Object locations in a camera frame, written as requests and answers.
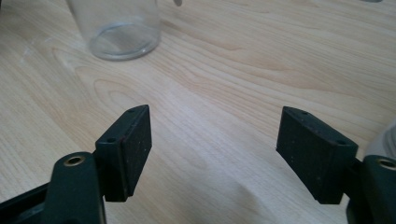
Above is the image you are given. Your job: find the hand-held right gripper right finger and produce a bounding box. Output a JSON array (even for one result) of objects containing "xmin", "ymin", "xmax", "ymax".
[{"xmin": 276, "ymin": 105, "xmax": 359, "ymax": 205}]

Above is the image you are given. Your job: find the clear glass jar hinged lid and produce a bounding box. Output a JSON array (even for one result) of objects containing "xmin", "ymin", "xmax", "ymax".
[{"xmin": 65, "ymin": 0, "xmax": 163, "ymax": 62}]

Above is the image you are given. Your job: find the white blue plastic bag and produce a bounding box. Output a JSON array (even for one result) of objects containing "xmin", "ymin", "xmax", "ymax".
[{"xmin": 363, "ymin": 119, "xmax": 396, "ymax": 160}]

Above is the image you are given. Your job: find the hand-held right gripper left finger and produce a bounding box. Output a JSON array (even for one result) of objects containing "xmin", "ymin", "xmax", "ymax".
[{"xmin": 94, "ymin": 105, "xmax": 153, "ymax": 203}]

